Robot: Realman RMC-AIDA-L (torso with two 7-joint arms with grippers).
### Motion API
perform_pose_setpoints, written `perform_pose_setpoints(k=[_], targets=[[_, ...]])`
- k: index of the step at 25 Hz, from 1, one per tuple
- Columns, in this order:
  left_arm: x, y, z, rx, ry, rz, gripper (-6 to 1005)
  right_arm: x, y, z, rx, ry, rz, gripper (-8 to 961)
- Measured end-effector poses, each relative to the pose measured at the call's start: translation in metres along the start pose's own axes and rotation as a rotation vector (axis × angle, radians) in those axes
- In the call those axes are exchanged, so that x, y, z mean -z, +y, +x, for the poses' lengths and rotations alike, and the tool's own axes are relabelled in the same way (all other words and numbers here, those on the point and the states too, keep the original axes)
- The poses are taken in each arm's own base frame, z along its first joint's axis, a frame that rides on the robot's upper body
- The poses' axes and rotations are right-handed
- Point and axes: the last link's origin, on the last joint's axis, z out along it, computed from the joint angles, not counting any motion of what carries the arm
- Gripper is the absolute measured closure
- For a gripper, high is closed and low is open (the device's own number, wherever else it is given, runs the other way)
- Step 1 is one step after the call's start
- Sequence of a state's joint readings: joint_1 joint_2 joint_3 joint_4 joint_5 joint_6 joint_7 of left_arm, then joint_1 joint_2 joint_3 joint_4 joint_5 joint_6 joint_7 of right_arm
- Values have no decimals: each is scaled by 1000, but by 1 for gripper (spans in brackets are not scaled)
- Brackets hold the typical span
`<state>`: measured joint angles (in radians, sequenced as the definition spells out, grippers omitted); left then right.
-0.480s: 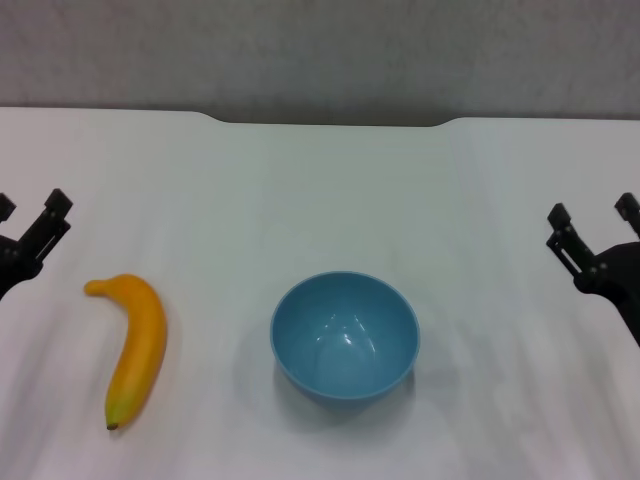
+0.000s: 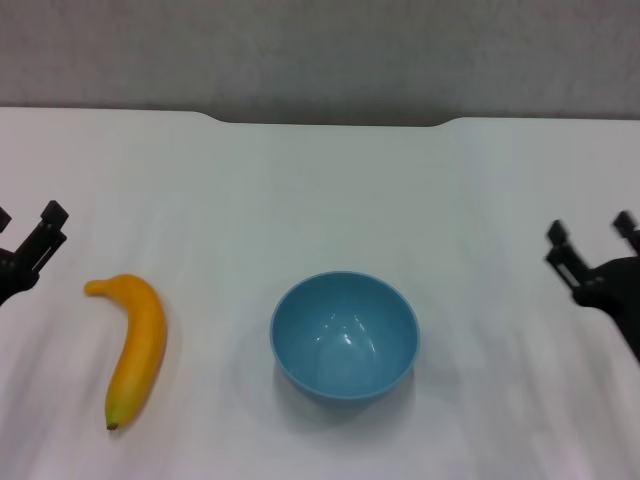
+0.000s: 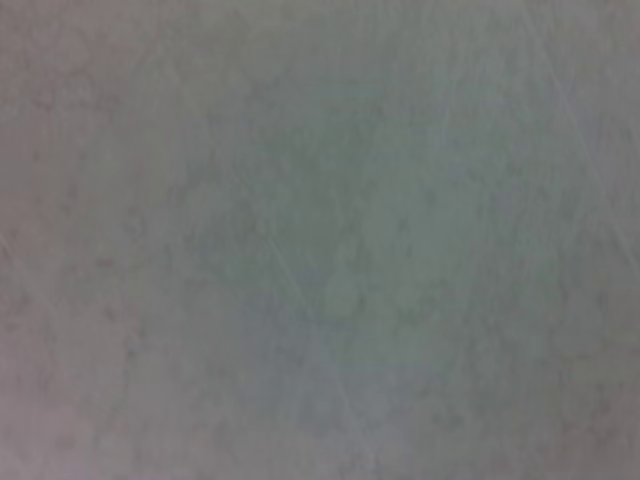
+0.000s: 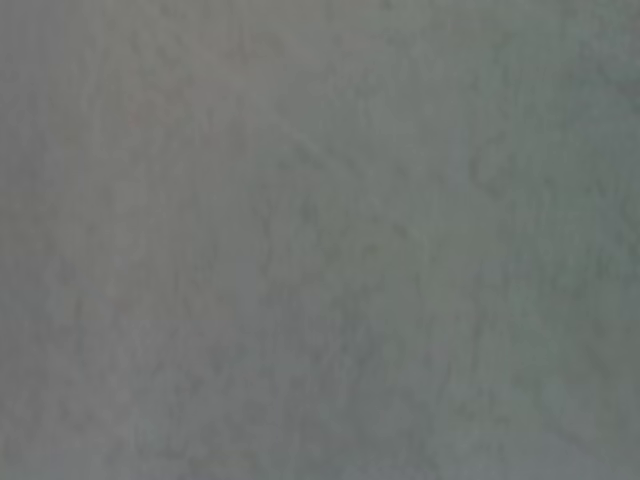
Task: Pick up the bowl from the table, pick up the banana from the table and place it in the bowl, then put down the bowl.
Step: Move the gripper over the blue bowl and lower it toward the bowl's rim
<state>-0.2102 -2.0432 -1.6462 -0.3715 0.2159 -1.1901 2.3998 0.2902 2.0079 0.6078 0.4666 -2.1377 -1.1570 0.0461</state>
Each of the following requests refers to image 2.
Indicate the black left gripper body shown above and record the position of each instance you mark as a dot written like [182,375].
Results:
[10,277]

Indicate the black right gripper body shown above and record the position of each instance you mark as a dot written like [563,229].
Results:
[615,287]

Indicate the yellow banana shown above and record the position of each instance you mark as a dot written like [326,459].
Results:
[140,340]

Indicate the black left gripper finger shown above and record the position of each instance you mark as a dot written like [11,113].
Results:
[45,240]
[4,220]

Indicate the blue bowl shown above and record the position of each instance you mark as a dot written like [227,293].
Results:
[345,350]

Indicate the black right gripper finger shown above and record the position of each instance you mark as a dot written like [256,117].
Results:
[565,250]
[629,227]

